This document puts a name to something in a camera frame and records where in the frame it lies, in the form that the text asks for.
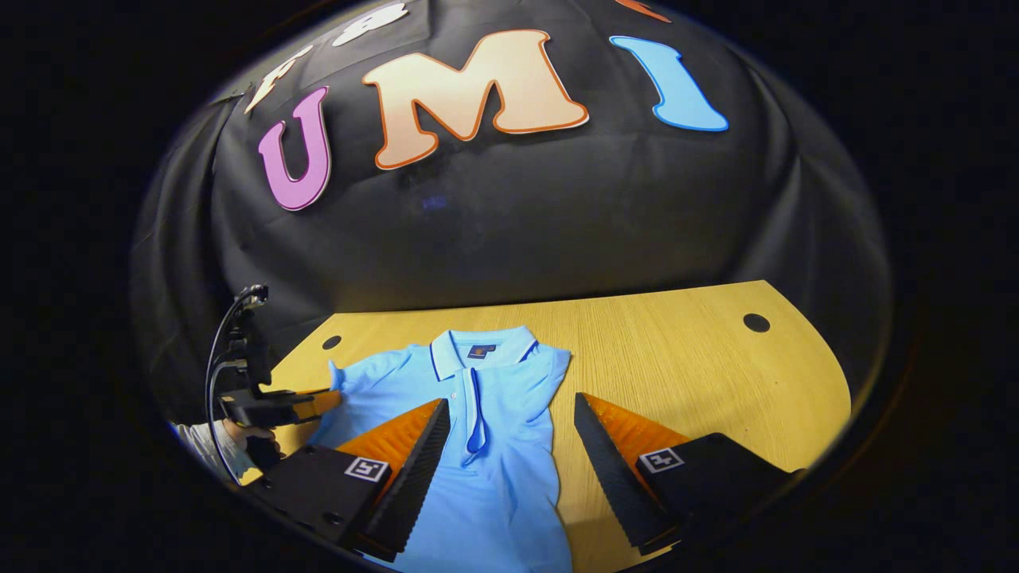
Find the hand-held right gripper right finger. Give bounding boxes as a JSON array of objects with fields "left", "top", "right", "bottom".
[{"left": 573, "top": 392, "right": 806, "bottom": 556}]

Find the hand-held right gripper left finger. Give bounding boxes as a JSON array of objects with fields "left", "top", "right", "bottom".
[{"left": 239, "top": 398, "right": 452, "bottom": 562}]

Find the light blue polo T-shirt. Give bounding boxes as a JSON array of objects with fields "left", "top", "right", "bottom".
[{"left": 309, "top": 325, "right": 574, "bottom": 573}]

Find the black backdrop cloth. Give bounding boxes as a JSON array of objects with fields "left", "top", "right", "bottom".
[{"left": 131, "top": 0, "right": 892, "bottom": 423}]

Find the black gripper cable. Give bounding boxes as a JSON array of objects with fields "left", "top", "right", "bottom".
[{"left": 205, "top": 286, "right": 256, "bottom": 486}]

